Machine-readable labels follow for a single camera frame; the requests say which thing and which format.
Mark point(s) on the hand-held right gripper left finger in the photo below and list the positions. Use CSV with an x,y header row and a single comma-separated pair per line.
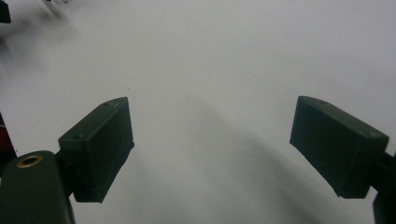
x,y
98,149

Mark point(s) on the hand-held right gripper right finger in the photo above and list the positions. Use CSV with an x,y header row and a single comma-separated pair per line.
x,y
336,146

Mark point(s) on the dark red object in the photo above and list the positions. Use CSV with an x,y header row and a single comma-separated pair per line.
x,y
5,146

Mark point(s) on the black object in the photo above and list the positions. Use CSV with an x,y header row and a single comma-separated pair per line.
x,y
4,12

